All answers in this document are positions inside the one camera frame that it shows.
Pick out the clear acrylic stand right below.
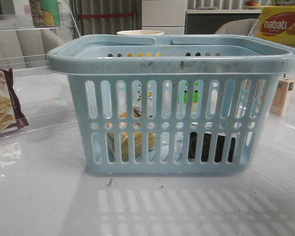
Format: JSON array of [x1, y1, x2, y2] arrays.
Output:
[[247, 18, 295, 135]]

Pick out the black tissue pack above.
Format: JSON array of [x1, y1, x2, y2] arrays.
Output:
[[188, 132, 236, 162]]

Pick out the light blue plastic basket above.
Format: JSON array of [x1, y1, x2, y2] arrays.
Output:
[[47, 34, 295, 174]]

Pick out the small beige carton box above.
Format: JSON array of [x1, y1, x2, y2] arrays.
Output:
[[270, 79, 294, 117]]

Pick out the white paper cup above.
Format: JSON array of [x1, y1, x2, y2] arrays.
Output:
[[117, 29, 164, 37]]

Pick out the white drawer cabinet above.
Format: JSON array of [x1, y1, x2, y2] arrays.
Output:
[[142, 0, 187, 34]]

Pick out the brown cracker snack packet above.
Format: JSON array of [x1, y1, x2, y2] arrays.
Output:
[[0, 69, 29, 135]]

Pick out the green yellow snack bag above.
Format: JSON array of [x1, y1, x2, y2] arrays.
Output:
[[29, 0, 61, 28]]

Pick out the beige armchair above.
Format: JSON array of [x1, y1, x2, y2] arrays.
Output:
[[215, 19, 258, 36]]

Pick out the packaged bread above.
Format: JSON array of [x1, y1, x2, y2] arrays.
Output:
[[107, 105, 156, 162]]

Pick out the clear acrylic shelf left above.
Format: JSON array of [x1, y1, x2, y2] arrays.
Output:
[[0, 12, 81, 71]]

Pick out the yellow nabati wafer box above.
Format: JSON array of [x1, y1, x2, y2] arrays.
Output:
[[255, 6, 295, 47]]

